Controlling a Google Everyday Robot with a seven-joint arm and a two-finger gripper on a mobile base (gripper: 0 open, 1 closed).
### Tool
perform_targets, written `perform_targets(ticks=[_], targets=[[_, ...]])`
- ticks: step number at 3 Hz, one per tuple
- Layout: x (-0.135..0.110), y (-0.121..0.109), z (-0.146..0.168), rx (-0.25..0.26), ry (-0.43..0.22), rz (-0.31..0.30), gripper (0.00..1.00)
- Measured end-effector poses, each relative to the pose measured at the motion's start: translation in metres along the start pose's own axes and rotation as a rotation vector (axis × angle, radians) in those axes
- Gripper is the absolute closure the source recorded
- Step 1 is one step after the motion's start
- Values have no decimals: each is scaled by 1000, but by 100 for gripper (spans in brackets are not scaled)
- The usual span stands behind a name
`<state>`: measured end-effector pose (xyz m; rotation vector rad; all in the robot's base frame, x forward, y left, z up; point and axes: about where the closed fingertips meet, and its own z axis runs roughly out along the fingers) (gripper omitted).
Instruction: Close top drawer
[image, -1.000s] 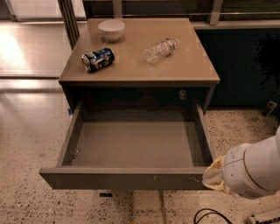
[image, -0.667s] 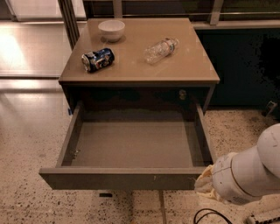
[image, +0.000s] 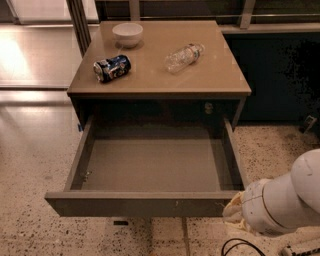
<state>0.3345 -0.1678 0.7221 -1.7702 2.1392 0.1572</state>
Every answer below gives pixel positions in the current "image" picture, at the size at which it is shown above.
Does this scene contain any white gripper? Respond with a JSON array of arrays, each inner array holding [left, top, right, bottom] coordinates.
[[218, 178, 291, 256]]

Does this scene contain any grey top drawer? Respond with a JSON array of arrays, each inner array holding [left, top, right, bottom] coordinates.
[[45, 117, 248, 217]]

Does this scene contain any white ceramic bowl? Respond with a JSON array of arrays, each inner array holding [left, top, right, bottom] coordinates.
[[112, 22, 143, 48]]

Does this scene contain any blue crushed soda can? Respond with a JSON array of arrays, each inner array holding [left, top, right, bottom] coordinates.
[[93, 55, 131, 83]]

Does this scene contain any grey drawer cabinet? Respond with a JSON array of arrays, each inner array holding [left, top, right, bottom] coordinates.
[[67, 21, 251, 124]]

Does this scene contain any black floor cable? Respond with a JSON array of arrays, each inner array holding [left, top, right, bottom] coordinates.
[[221, 237, 267, 256]]

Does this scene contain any clear plastic water bottle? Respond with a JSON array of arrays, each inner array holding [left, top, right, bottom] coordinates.
[[164, 43, 205, 73]]

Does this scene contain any grey power strip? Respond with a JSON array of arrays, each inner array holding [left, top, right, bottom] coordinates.
[[280, 238, 320, 256]]

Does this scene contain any dark low cabinet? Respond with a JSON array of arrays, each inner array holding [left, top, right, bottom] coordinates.
[[222, 28, 320, 121]]

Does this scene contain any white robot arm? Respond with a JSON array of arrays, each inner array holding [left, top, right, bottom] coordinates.
[[222, 149, 320, 237]]

